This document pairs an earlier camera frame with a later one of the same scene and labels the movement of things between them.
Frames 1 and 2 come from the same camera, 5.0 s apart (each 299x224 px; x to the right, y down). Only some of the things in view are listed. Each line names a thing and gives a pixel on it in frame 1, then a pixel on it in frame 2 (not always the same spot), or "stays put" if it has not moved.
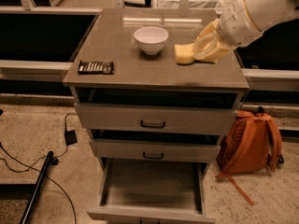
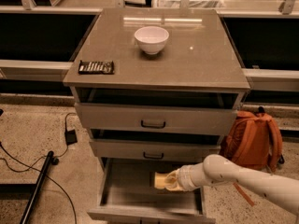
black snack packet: x=96 y=67 stays put
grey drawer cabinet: x=155 y=125 stays put
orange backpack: x=251 y=144 stays put
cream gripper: x=237 y=24 to x=183 y=179
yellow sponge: x=184 y=53 to x=160 y=180
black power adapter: x=70 y=137 stays put
